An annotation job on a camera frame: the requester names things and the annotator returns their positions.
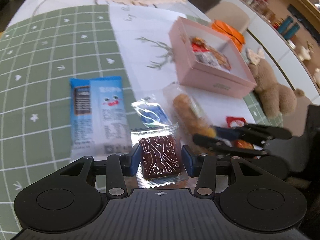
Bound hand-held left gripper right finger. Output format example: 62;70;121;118
181;145;260;197

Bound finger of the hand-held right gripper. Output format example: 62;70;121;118
211;124;293;143
193;134;271;158

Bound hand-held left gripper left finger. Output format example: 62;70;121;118
60;144;142;197

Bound small red snack packet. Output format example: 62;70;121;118
226;116;255;151

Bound chocolate brownie clear packet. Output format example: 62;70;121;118
130;123;188;188

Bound pink cardboard box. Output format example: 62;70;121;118
169;17;257;98

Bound round bread packet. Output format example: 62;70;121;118
210;46;232;71

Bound long bread packet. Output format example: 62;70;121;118
163;82;217;153

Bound blue and white snack bag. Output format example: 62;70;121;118
69;76;130;159

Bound small blue clear packet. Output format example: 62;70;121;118
131;95;173;128

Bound brown teddy bear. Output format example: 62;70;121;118
246;47;305;118

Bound orange bag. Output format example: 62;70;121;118
211;20;245;52

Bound beige chair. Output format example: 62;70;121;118
205;1;250;34

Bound green checked tablecloth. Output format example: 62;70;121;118
0;0;283;240

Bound wooden wall shelf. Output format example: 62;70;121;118
287;0;320;24

